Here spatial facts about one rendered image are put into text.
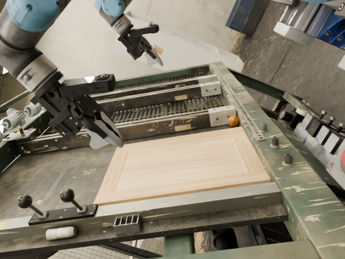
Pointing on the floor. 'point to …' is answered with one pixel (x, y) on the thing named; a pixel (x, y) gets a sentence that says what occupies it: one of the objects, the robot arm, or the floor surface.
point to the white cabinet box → (177, 48)
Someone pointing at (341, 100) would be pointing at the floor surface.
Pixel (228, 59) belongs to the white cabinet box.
